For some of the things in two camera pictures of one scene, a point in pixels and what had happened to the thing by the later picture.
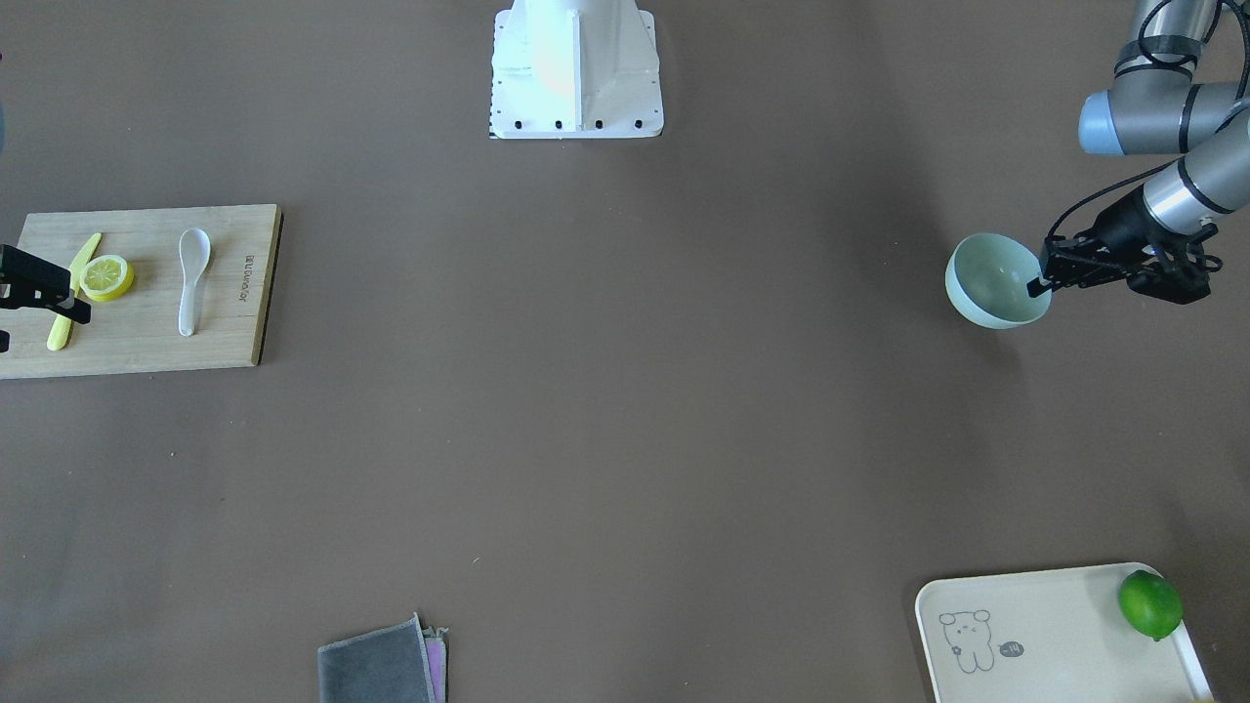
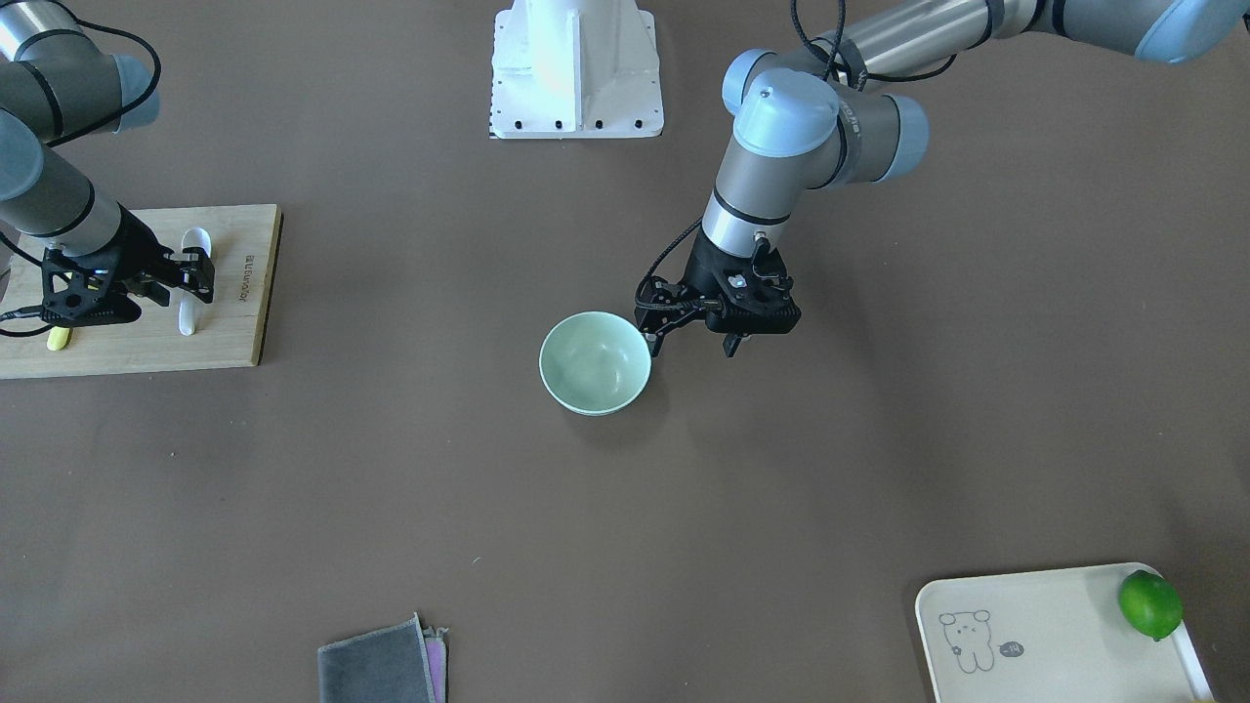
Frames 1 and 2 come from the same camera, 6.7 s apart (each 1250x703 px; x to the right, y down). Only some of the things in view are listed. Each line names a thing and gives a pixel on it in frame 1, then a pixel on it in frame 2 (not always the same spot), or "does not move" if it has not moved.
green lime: [1149, 603] does not move
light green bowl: [987, 276] -> [595, 363]
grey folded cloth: [398, 662] does not move
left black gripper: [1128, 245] -> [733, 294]
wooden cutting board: [139, 332] does not move
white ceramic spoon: [195, 249] does not move
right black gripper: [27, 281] -> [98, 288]
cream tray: [1053, 636] does not move
